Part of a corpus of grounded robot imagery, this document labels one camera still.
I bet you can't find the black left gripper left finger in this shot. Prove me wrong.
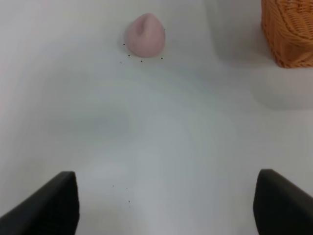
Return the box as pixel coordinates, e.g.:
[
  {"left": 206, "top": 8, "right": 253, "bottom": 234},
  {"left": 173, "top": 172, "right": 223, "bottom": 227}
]
[{"left": 0, "top": 171, "right": 80, "bottom": 235}]

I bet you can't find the pink peach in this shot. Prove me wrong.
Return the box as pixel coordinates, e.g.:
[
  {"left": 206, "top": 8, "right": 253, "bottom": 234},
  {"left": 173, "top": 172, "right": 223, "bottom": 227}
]
[{"left": 125, "top": 13, "right": 165, "bottom": 58}]

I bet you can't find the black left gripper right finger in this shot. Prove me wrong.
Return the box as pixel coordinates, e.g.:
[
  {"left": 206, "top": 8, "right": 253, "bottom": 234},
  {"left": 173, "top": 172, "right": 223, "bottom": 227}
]
[{"left": 253, "top": 169, "right": 313, "bottom": 235}]

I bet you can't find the orange wicker basket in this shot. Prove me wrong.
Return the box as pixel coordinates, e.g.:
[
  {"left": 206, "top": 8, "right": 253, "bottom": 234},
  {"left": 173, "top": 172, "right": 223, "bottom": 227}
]
[{"left": 261, "top": 0, "right": 313, "bottom": 68}]

